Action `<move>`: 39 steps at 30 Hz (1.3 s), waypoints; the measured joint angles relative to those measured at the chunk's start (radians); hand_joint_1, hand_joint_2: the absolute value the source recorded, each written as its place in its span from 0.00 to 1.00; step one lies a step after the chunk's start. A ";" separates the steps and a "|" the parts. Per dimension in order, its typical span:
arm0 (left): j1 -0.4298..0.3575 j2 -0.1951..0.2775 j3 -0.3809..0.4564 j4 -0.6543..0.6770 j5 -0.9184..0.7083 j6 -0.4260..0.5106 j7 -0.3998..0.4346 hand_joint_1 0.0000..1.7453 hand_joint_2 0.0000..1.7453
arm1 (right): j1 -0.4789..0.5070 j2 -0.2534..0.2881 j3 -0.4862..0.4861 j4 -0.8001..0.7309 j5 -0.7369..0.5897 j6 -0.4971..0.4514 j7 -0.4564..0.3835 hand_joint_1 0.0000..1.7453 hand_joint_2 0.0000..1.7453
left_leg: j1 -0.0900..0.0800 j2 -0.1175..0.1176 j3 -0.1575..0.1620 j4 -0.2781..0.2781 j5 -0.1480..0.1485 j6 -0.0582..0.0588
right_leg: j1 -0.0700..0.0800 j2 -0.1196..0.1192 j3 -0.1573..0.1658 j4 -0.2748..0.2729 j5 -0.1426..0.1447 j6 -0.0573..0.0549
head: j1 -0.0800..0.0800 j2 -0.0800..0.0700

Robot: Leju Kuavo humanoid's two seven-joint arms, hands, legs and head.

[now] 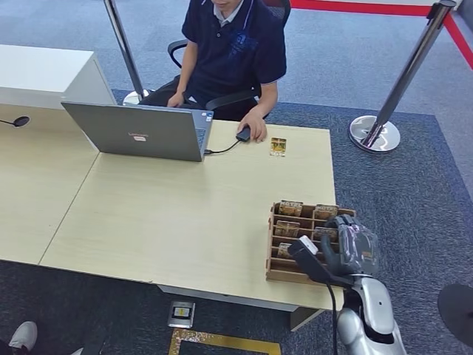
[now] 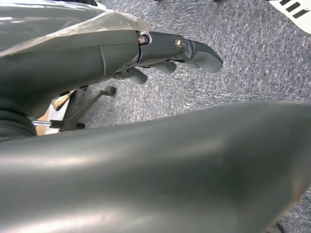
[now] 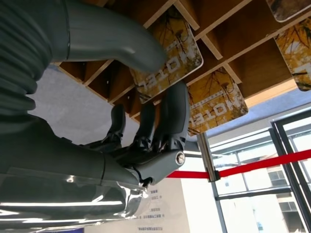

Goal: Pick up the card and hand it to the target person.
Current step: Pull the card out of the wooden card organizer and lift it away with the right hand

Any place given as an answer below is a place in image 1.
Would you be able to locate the wooden card holder rack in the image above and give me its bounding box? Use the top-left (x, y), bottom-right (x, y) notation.
top-left (265, 201), bottom-right (356, 288)

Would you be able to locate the red barrier belt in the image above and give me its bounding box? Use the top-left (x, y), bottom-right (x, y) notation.
top-left (290, 0), bottom-right (433, 18)
top-left (443, 13), bottom-right (473, 70)

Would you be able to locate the chrome stanchion post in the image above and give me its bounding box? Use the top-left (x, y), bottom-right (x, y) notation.
top-left (348, 0), bottom-right (458, 155)
top-left (103, 0), bottom-right (156, 107)

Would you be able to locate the black office chair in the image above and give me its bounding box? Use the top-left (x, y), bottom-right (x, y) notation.
top-left (167, 0), bottom-right (292, 112)

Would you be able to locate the black round disc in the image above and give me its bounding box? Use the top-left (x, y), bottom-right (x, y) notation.
top-left (438, 283), bottom-right (473, 348)

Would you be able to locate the black desk microphone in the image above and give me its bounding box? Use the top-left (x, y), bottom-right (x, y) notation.
top-left (0, 115), bottom-right (31, 129)

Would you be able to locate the metal floor socket box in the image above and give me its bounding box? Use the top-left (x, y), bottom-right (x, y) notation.
top-left (167, 300), bottom-right (196, 329)

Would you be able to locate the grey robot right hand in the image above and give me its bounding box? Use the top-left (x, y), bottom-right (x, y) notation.
top-left (320, 214), bottom-right (380, 278)

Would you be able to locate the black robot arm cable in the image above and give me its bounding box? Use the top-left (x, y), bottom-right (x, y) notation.
top-left (324, 281), bottom-right (339, 355)

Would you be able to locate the white cabinet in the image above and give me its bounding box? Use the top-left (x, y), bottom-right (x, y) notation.
top-left (0, 43), bottom-right (118, 110)

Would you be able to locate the person's right hand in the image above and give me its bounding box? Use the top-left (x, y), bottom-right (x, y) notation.
top-left (167, 91), bottom-right (186, 109)

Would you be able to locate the person's left hand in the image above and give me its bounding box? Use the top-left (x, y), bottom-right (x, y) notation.
top-left (238, 108), bottom-right (268, 144)

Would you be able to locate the person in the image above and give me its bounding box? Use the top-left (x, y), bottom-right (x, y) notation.
top-left (140, 0), bottom-right (287, 144)

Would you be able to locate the grey laptop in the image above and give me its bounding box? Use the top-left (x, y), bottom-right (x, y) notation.
top-left (61, 101), bottom-right (214, 163)

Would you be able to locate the yellow floor tape frame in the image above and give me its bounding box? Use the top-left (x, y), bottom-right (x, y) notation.
top-left (168, 328), bottom-right (282, 355)

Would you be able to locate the white shoe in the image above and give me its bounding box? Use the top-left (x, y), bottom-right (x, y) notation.
top-left (8, 320), bottom-right (38, 352)

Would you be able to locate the black mouse cable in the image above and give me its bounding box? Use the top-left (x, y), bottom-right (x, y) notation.
top-left (204, 139), bottom-right (241, 156)

